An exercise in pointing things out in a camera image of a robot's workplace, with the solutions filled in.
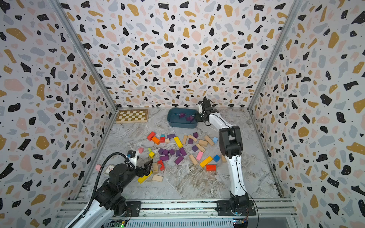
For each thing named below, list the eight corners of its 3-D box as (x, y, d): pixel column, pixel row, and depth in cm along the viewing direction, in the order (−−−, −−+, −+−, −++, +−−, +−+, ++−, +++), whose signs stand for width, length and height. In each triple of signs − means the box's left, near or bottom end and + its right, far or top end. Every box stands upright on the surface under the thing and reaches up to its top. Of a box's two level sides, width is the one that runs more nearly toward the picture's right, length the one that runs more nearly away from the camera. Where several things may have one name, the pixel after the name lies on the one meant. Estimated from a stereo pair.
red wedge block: (206, 171, 90) (206, 169, 88) (205, 166, 92) (206, 165, 90) (216, 171, 90) (216, 169, 88) (215, 166, 92) (215, 165, 90)
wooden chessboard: (115, 123, 114) (114, 120, 111) (121, 111, 122) (119, 108, 119) (146, 123, 114) (145, 120, 111) (150, 111, 122) (149, 109, 119)
